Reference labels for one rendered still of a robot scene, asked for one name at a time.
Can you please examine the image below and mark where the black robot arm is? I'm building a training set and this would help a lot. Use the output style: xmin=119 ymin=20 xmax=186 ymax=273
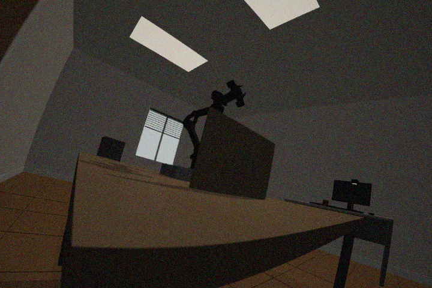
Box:
xmin=183 ymin=86 xmax=242 ymax=169

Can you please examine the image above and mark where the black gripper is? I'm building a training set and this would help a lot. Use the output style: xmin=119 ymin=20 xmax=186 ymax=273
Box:
xmin=226 ymin=80 xmax=246 ymax=107

